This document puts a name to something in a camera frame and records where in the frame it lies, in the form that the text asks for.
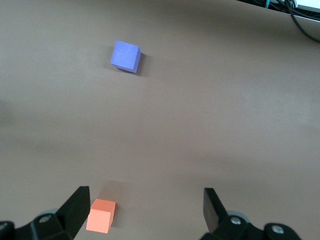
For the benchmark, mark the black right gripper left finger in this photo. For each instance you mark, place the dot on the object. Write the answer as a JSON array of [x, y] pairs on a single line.
[[62, 220]]

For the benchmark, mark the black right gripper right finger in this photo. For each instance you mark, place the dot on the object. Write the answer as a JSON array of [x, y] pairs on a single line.
[[220, 225]]

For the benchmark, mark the orange foam block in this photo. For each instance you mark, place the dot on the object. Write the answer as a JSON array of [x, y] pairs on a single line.
[[100, 217]]

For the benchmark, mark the purple foam block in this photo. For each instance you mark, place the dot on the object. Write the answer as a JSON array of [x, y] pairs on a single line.
[[125, 56]]

